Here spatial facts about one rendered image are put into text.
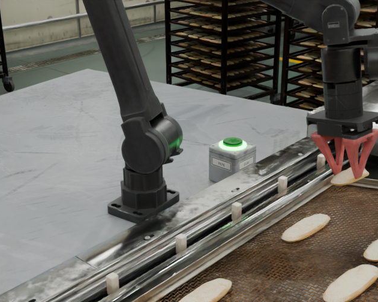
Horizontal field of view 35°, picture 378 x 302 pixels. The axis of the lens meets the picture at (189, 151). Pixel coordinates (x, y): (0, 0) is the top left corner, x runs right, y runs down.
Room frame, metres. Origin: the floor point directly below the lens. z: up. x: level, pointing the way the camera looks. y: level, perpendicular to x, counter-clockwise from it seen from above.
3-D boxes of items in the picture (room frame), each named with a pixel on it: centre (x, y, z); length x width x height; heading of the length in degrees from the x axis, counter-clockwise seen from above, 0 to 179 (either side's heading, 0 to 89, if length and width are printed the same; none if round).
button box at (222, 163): (1.10, -0.09, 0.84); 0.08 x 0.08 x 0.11; 48
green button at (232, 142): (1.10, -0.09, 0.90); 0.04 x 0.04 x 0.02
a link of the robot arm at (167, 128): (0.98, 0.06, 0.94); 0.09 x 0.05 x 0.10; 70
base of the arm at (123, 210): (0.98, 0.08, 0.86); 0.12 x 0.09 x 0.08; 145
